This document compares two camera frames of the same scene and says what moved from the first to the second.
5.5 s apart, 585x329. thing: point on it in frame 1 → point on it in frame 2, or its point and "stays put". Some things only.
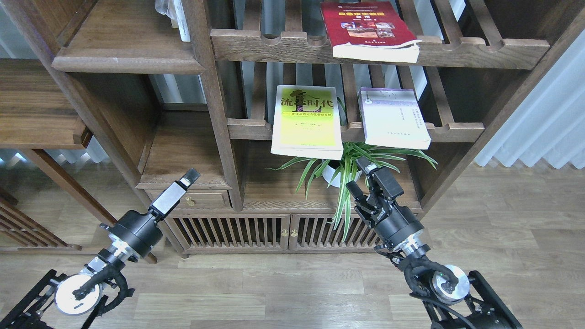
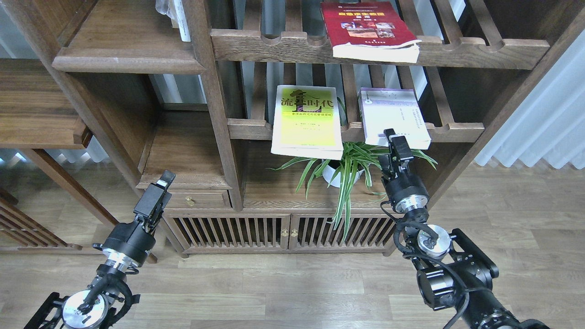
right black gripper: x=395 y=225 → x=406 y=192
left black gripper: x=135 y=234 → x=128 y=243
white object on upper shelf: x=174 y=9 stays put
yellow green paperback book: x=306 y=123 stays put
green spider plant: x=351 y=161 stays put
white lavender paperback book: x=392 y=118 stays put
